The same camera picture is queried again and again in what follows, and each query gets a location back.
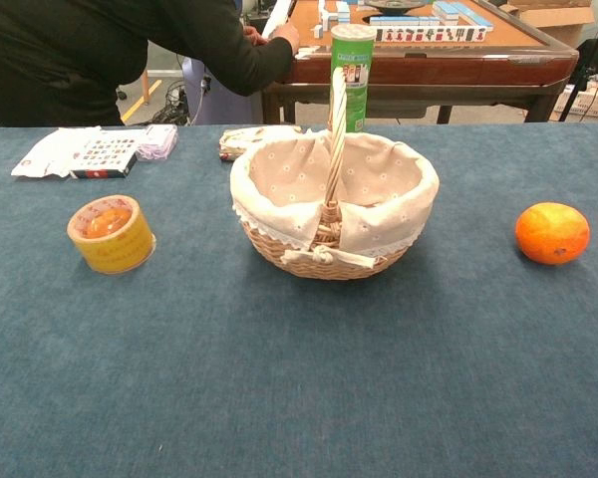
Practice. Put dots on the orange fruit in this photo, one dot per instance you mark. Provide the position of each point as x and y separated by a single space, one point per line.
552 231

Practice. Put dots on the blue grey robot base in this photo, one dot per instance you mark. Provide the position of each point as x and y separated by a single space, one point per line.
214 99

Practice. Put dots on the wicker basket with white liner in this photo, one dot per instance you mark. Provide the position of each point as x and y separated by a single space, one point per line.
329 209

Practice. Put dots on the blue table cloth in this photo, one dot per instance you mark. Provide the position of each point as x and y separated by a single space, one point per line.
299 323

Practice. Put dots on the patterned snack packet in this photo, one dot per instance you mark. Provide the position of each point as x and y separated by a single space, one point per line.
244 142

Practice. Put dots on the pale purple plastic packet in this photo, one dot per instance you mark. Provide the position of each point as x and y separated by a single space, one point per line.
157 142

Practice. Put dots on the green cylindrical chips can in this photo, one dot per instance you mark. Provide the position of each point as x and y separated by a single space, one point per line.
355 70

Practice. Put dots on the yellow tape roll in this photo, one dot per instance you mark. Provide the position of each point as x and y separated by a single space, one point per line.
112 236

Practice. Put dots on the dark box with printed lid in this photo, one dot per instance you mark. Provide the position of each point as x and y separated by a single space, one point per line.
104 167

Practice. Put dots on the wooden pole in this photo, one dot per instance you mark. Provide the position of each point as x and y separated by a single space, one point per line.
144 87

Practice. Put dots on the wooden mahjong table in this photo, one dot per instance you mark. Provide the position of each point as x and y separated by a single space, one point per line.
428 65

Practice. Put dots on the row of mahjong tiles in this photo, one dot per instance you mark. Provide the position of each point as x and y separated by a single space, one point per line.
431 34

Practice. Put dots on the person in black clothes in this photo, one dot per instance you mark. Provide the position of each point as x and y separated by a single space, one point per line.
104 50

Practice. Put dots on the white plastic crate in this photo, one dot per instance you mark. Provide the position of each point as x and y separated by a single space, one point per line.
590 102

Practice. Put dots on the cardboard box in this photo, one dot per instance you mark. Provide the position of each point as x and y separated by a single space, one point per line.
553 17

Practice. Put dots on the black tripod stand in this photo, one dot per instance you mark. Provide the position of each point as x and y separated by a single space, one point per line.
590 65

